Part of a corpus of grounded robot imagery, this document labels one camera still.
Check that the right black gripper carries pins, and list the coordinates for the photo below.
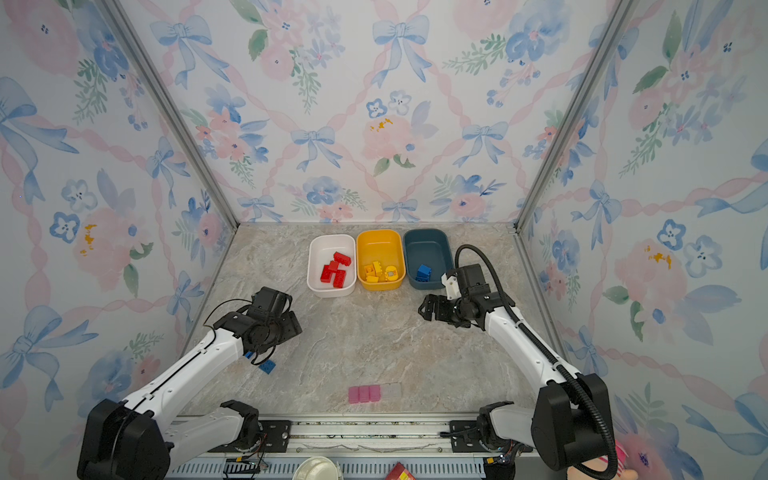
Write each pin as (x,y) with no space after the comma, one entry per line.
(431,301)

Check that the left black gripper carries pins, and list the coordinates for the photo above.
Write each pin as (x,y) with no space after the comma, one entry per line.
(292,326)

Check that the blue square lego brick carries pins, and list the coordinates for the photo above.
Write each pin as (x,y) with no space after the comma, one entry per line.
(424,270)

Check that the dark blue lego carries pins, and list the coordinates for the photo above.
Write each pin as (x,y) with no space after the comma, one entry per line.
(267,366)

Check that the dark teal plastic container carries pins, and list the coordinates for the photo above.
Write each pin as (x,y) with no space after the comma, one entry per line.
(429,247)

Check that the yellow rounded 120 lego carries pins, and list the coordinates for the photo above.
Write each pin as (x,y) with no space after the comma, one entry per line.
(391,273)

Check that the red long lego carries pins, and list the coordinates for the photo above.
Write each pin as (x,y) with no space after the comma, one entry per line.
(327,274)
(342,259)

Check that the white plastic container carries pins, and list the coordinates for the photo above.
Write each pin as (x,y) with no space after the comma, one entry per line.
(321,251)

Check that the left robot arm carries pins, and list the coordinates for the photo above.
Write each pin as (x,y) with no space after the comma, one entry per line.
(142,437)

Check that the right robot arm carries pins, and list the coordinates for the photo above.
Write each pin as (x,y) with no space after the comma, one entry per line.
(569,425)

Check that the yellow plastic container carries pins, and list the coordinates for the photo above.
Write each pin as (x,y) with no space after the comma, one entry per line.
(385,246)

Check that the pink translucent block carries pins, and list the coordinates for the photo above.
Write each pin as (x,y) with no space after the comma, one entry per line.
(374,393)

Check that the white bowl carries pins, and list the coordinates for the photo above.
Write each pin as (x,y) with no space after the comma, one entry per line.
(318,468)

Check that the red box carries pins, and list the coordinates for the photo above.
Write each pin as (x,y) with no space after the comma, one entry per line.
(400,472)

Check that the pink plush toy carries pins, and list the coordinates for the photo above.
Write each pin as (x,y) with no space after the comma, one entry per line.
(623,472)

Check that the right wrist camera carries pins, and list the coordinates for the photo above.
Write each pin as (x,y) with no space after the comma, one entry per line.
(465,282)

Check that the aluminium rail base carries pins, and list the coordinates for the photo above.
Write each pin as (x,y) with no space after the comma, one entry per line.
(365,446)

